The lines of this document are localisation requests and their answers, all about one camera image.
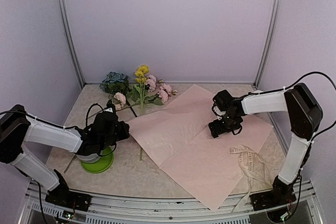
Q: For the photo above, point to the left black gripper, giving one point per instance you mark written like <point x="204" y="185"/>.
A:
<point x="125" y="134"/>

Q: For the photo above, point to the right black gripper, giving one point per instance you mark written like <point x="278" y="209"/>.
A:
<point x="220" y="129"/>

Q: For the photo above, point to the pale pink fake flower stem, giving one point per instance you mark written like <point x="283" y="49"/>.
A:
<point x="118" y="99"/>

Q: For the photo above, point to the blue fake flower bunch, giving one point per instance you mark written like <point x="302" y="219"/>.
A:
<point x="117" y="82"/>

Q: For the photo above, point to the pink wrapping paper sheet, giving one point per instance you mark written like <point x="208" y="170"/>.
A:
<point x="177" y="138"/>

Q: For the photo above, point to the pink fake rose stem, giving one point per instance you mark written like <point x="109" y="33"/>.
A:
<point x="162" y="91"/>

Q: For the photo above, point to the yellow fake flower stem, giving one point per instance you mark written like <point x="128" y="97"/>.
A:
<point x="140" y="78"/>

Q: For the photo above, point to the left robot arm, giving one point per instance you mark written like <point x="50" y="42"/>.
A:
<point x="18" y="127"/>

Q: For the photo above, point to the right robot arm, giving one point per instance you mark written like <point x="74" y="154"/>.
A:
<point x="304" y="112"/>

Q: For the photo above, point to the green plastic plate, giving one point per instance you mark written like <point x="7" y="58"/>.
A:
<point x="100" y="165"/>

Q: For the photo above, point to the white ceramic bowl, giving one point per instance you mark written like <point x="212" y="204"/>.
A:
<point x="89" y="159"/>

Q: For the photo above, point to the beige printed ribbon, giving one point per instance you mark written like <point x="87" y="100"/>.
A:
<point x="253" y="167"/>

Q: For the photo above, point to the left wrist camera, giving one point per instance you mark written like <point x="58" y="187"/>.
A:
<point x="110" y="108"/>

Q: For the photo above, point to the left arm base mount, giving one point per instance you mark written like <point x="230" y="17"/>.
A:
<point x="69" y="199"/>

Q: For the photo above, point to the right aluminium frame post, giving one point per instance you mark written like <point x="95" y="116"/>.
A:
<point x="268" y="42"/>

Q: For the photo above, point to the aluminium frame post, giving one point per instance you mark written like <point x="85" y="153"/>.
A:
<point x="268" y="42"/>
<point x="70" y="43"/>

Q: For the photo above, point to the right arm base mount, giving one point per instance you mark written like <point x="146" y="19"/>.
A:
<point x="269" y="199"/>

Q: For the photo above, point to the front aluminium rail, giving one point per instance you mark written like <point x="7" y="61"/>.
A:
<point x="117" y="209"/>

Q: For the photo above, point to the left aluminium frame post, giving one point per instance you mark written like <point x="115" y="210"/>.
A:
<point x="70" y="43"/>

